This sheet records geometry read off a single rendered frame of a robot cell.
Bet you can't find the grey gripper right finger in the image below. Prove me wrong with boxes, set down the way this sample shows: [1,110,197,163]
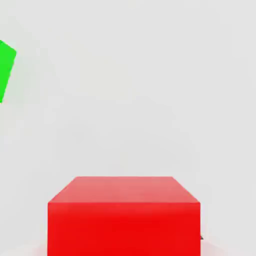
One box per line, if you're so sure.
[200,235,223,256]

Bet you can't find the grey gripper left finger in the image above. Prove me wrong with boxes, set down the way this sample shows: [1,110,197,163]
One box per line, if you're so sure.
[29,240,48,256]

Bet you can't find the small red cube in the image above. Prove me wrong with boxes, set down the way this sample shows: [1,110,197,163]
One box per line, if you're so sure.
[47,176,201,256]

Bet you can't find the small green cube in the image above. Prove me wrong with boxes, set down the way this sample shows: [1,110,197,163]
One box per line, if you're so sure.
[0,39,18,104]

